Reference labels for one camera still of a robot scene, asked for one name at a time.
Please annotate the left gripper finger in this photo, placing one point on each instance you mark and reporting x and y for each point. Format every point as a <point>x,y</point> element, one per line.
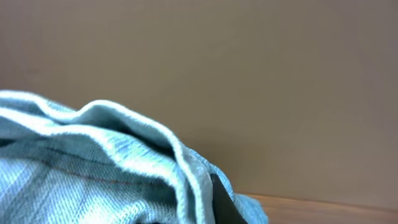
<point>225,212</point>

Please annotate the light blue denim shorts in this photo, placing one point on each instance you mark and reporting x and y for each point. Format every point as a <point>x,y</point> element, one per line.
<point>102,163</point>

